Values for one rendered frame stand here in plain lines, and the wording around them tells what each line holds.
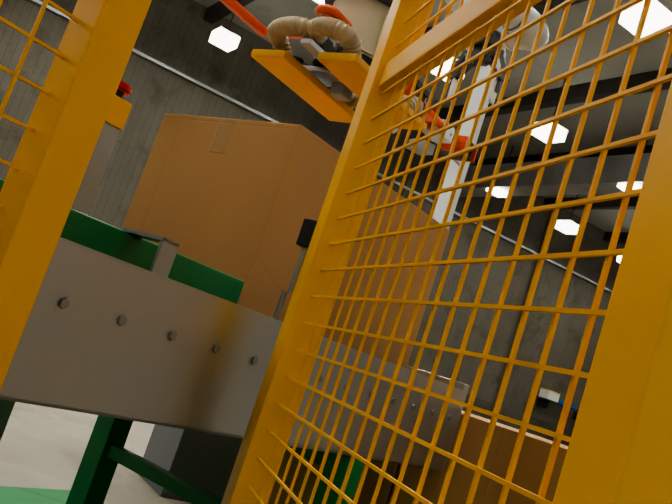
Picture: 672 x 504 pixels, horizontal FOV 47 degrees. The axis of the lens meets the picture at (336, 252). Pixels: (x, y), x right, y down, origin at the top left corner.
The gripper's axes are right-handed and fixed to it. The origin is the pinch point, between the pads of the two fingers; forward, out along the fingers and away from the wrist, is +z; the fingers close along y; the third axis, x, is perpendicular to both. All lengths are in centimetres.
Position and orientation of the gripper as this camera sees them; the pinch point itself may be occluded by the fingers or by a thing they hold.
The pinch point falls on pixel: (470, 98)
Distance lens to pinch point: 238.0
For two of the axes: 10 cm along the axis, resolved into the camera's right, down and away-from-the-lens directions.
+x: 5.3, 2.9, 8.0
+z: -3.0, 9.4, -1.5
